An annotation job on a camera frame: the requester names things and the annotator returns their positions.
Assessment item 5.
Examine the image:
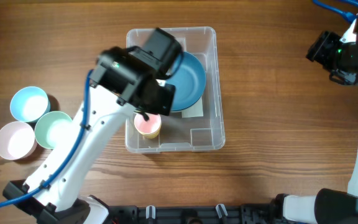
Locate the mint green small bowl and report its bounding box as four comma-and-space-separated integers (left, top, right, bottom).
34, 111, 72, 149

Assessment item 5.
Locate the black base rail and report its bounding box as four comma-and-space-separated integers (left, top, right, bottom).
104, 203, 278, 224

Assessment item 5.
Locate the pink small bowl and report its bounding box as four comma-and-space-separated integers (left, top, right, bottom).
0, 121, 37, 161

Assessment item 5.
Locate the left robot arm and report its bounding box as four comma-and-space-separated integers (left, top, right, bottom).
2, 29, 183, 223

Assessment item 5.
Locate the yellow plastic cup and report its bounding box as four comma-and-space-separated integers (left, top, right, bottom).
139, 129, 160, 139

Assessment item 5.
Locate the white label in container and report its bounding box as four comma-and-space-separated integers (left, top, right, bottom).
181, 98, 204, 118

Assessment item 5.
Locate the left blue cable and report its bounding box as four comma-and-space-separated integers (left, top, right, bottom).
0, 68, 94, 217

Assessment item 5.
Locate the pink plastic cup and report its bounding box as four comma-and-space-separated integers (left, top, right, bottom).
134, 113, 162, 134

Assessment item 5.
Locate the clear plastic storage container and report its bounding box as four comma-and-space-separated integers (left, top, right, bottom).
125, 27, 226, 153

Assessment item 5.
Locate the dark blue bowl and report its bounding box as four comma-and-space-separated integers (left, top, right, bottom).
166, 52, 206, 111

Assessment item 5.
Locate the light blue small bowl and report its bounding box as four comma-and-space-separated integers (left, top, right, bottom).
9, 86, 51, 123

